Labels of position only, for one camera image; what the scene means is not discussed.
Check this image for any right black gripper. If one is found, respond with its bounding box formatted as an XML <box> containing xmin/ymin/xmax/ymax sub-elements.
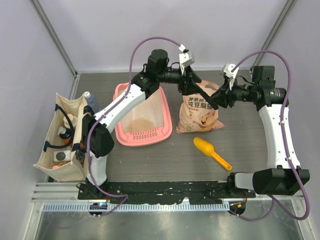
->
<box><xmin>210</xmin><ymin>76</ymin><xmax>259</xmax><ymax>108</ymax></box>

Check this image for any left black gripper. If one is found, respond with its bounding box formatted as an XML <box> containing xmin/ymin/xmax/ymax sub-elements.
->
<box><xmin>157</xmin><ymin>64</ymin><xmax>204</xmax><ymax>96</ymax></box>

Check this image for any pink cat litter bag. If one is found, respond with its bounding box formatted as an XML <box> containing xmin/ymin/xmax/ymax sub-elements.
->
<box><xmin>175</xmin><ymin>93</ymin><xmax>225</xmax><ymax>134</ymax></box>

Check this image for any yellow plastic scoop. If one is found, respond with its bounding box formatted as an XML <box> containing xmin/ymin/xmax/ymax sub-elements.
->
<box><xmin>193</xmin><ymin>137</ymin><xmax>232</xmax><ymax>171</ymax></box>

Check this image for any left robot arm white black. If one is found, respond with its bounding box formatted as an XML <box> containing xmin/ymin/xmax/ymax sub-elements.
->
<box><xmin>82</xmin><ymin>49</ymin><xmax>201</xmax><ymax>200</ymax></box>

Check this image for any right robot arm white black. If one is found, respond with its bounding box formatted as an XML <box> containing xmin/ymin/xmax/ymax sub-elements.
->
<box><xmin>212</xmin><ymin>63</ymin><xmax>310</xmax><ymax>198</ymax></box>

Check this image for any pink litter box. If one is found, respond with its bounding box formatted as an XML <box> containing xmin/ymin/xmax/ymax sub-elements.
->
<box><xmin>115</xmin><ymin>87</ymin><xmax>173</xmax><ymax>147</ymax></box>

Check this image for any tan litter pile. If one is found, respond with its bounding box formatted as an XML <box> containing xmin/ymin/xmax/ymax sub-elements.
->
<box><xmin>125</xmin><ymin>117</ymin><xmax>156</xmax><ymax>133</ymax></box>

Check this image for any clear plastic water bottle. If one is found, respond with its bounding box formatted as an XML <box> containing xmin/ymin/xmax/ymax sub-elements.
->
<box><xmin>83</xmin><ymin>91</ymin><xmax>101</xmax><ymax>113</ymax></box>

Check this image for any beige wooden item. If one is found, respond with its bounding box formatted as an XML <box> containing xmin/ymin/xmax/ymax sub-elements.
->
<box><xmin>63</xmin><ymin>113</ymin><xmax>78</xmax><ymax>129</ymax></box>

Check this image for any dark bottle white pump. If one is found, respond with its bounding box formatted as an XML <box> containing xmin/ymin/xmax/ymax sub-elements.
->
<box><xmin>57</xmin><ymin>126</ymin><xmax>72</xmax><ymax>142</ymax></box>

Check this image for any white bottle grey cap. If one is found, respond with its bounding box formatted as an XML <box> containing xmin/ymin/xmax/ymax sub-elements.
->
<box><xmin>53</xmin><ymin>150</ymin><xmax>71</xmax><ymax>163</ymax></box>

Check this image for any beige canvas tote bag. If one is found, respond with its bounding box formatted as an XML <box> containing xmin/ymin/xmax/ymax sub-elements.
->
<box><xmin>33</xmin><ymin>94</ymin><xmax>94</xmax><ymax>182</ymax></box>

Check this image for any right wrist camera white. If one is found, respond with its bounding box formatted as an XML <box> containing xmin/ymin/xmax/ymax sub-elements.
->
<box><xmin>220</xmin><ymin>63</ymin><xmax>239</xmax><ymax>91</ymax></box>

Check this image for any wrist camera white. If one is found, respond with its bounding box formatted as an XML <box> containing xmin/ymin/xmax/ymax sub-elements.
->
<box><xmin>220</xmin><ymin>63</ymin><xmax>239</xmax><ymax>91</ymax></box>
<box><xmin>178</xmin><ymin>44</ymin><xmax>195</xmax><ymax>75</ymax></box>

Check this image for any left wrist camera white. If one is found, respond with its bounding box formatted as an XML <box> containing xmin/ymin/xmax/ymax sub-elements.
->
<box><xmin>178</xmin><ymin>44</ymin><xmax>195</xmax><ymax>75</ymax></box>

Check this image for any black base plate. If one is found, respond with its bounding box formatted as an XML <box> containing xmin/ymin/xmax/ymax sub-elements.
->
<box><xmin>76</xmin><ymin>181</ymin><xmax>256</xmax><ymax>205</ymax></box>

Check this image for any aluminium rail frame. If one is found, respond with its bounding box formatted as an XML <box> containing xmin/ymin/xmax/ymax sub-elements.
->
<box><xmin>31</xmin><ymin>179</ymin><xmax>306</xmax><ymax>213</ymax></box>

